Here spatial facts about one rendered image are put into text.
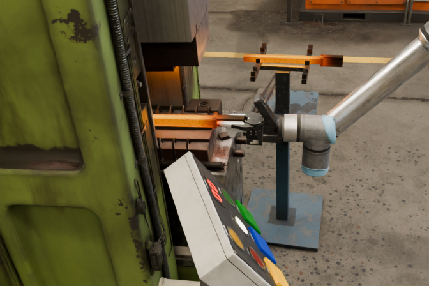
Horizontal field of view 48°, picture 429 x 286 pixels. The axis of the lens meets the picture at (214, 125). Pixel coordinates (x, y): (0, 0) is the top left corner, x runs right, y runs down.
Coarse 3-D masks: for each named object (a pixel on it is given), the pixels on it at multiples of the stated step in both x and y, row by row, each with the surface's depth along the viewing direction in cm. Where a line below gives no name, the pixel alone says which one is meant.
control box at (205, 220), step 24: (168, 168) 115; (192, 168) 110; (192, 192) 105; (216, 192) 109; (192, 216) 100; (216, 216) 96; (240, 216) 116; (192, 240) 96; (216, 240) 92; (240, 240) 98; (216, 264) 88; (240, 264) 90; (264, 264) 104
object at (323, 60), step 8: (248, 56) 213; (256, 56) 212; (264, 56) 211; (272, 56) 211; (280, 56) 210; (288, 56) 210; (296, 56) 209; (304, 56) 209; (312, 56) 208; (320, 56) 206; (328, 56) 204; (336, 56) 204; (320, 64) 205; (328, 64) 206; (336, 64) 205
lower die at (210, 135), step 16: (160, 112) 171; (176, 112) 170; (160, 128) 163; (176, 128) 162; (192, 128) 161; (208, 128) 160; (160, 144) 157; (176, 144) 156; (192, 144) 156; (208, 144) 155; (208, 160) 155
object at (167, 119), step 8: (216, 112) 162; (160, 120) 162; (168, 120) 162; (176, 120) 161; (184, 120) 161; (192, 120) 160; (200, 120) 160; (208, 120) 159; (216, 120) 159; (224, 120) 159; (232, 120) 158; (240, 120) 158
